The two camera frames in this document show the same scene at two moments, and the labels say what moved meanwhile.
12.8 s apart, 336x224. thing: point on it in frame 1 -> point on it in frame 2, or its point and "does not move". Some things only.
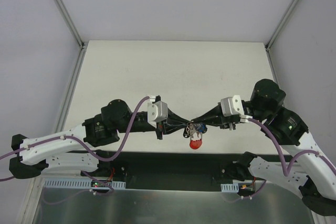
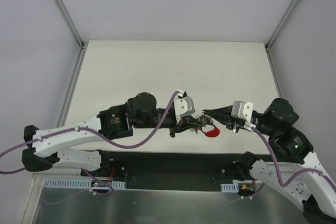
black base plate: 162,170 does not move
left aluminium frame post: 64,9 does not move
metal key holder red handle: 196,144 -> 202,120
